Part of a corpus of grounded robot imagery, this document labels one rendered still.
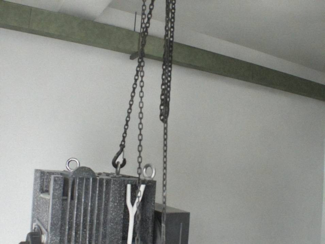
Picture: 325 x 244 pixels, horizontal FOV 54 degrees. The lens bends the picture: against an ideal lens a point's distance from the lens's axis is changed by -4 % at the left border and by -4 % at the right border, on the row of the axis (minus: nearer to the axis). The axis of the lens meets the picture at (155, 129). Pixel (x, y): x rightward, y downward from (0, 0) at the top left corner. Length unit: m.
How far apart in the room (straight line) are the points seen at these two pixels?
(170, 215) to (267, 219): 2.30
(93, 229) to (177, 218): 0.34
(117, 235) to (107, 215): 0.09
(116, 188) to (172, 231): 0.29
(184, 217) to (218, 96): 1.90
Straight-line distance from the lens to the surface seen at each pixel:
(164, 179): 1.09
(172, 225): 1.40
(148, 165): 1.43
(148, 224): 1.45
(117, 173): 1.48
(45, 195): 1.34
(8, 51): 2.51
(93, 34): 2.50
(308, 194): 4.09
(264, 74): 3.37
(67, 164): 1.69
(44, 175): 1.58
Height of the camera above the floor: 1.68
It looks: 6 degrees up
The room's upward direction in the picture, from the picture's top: 4 degrees clockwise
